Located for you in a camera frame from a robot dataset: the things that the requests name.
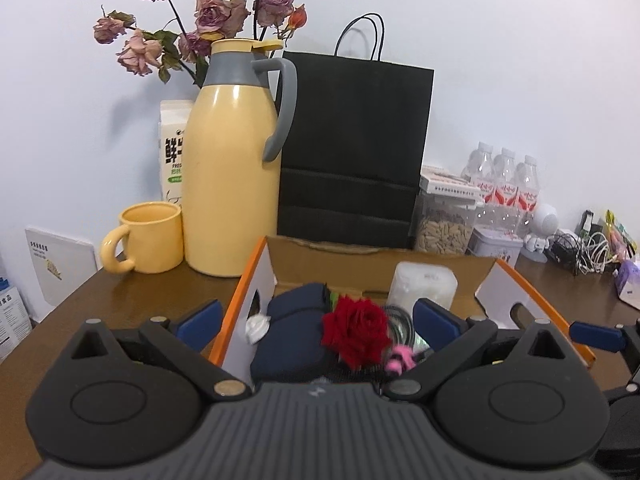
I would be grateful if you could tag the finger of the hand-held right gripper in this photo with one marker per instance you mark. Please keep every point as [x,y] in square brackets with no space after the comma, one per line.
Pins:
[595,336]

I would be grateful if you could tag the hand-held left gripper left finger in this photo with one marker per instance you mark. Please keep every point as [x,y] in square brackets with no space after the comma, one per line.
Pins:
[200,325]

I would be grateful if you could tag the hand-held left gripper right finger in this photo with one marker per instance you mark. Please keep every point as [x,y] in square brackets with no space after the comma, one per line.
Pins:
[435,325]

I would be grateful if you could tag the translucent plastic container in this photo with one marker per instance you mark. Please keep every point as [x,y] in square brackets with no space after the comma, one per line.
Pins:
[422,285]

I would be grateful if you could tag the red rose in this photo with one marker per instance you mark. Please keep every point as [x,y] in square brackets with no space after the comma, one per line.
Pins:
[357,330]

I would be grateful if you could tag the cardboard box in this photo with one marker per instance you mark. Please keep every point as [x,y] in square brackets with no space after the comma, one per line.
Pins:
[325,262]

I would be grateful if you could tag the white crumpled tissue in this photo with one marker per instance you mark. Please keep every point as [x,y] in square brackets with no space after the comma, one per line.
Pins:
[257,327]

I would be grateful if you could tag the purple tissue pack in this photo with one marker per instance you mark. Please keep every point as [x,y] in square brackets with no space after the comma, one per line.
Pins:
[629,280]

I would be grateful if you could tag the navy pouch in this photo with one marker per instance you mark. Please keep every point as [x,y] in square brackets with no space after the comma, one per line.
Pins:
[290,340]

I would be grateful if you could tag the clear jar of seeds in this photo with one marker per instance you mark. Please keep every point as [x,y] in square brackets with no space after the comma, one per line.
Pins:
[445,232]

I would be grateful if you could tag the yellow mug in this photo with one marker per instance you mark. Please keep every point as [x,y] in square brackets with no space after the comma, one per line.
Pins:
[155,240]

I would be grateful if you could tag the white tin box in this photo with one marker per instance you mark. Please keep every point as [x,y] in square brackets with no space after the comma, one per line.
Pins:
[495,247]

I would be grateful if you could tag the colourful snack packets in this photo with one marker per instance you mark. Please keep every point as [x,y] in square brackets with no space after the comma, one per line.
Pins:
[620,235]

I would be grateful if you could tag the white round gadget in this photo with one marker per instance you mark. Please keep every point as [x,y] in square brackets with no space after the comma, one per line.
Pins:
[542,222]

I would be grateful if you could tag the yellow thermos jug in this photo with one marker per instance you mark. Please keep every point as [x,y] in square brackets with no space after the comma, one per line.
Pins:
[230,185]

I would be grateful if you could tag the white and red box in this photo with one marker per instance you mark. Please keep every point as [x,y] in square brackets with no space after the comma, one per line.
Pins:
[450,182]

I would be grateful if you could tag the white board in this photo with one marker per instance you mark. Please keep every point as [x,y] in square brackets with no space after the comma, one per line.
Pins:
[62,265]

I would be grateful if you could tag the white milk carton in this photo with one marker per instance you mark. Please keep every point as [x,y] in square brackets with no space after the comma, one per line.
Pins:
[172,150]

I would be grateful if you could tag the blue and white booklet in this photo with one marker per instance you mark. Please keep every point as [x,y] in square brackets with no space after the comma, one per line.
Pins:
[12,317]

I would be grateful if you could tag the black paper bag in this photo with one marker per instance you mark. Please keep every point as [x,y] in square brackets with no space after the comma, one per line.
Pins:
[350,150]

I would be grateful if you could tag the dried rose bouquet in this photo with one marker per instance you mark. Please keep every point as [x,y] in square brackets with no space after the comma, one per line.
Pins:
[215,12]

